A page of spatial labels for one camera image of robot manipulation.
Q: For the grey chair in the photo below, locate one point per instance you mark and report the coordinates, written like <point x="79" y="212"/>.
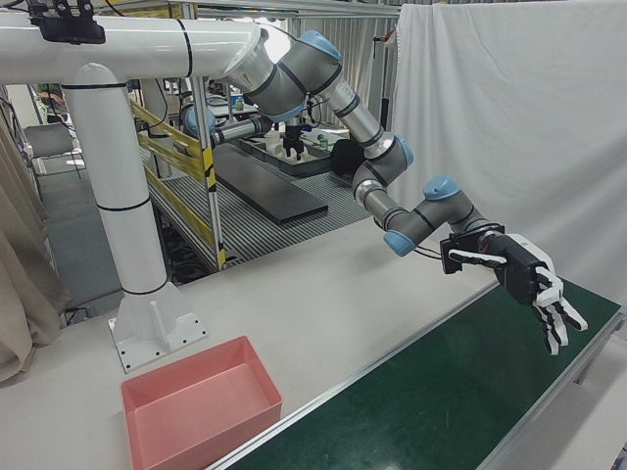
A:
<point x="49" y="142"/>

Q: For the black round seat back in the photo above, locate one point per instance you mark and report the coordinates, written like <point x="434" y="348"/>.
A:
<point x="345" y="156"/>

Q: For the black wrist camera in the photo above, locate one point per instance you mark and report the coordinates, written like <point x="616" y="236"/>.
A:
<point x="447" y="268"/>

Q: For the white backdrop curtain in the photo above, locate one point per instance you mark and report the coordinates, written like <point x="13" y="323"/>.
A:
<point x="514" y="122"/>

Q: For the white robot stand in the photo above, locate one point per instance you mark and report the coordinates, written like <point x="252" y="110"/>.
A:
<point x="122" y="196"/>

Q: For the grey metal tray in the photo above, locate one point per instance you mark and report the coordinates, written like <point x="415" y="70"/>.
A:
<point x="303" y="164"/>

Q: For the black background robot tool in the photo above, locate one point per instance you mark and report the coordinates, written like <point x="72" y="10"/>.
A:
<point x="294" y="142"/>

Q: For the black flat slab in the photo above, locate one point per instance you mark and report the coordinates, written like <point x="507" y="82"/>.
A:
<point x="269" y="191"/>

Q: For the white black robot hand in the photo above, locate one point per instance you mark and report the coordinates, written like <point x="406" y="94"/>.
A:
<point x="519" y="274"/>

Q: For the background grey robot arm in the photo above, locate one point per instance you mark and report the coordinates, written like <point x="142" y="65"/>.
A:
<point x="235" y="129"/>

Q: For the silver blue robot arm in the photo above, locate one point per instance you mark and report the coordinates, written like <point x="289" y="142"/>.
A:
<point x="313" y="83"/>

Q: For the pink plastic basket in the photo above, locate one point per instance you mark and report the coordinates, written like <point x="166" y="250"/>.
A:
<point x="196" y="421"/>

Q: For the aluminium frame post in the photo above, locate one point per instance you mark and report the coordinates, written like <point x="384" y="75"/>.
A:
<point x="214" y="220"/>

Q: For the green conveyor belt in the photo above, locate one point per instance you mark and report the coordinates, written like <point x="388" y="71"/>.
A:
<point x="441" y="391"/>

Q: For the yellow black striped barrier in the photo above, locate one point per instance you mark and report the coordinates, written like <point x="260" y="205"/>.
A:
<point x="166" y="147"/>

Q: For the beige curtain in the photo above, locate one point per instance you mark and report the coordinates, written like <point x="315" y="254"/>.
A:
<point x="19" y="274"/>

